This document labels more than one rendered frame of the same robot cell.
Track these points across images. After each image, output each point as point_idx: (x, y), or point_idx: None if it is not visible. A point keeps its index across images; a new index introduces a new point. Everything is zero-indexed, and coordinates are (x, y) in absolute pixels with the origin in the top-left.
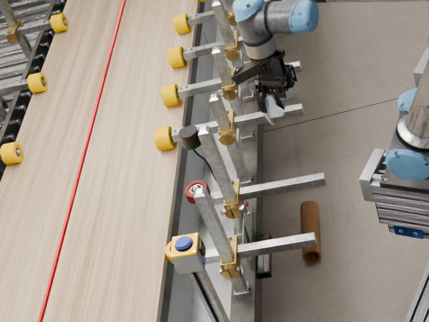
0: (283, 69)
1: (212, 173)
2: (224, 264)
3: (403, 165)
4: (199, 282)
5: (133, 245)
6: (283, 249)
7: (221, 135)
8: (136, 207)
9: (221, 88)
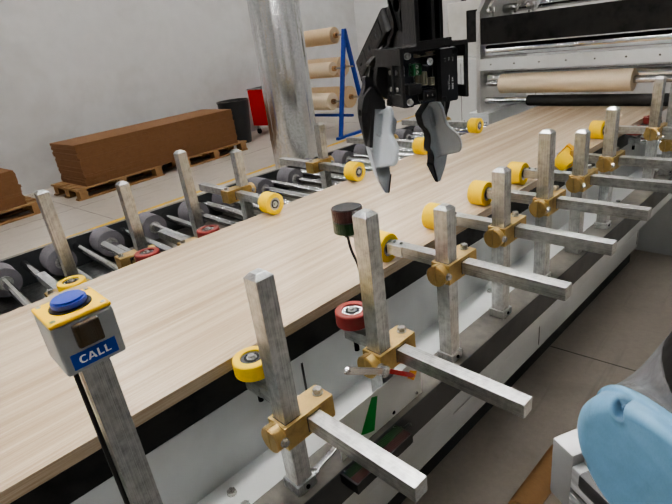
0: (429, 28)
1: None
2: (272, 420)
3: (630, 468)
4: (86, 397)
5: (229, 325)
6: (365, 464)
7: (431, 266)
8: (284, 293)
9: None
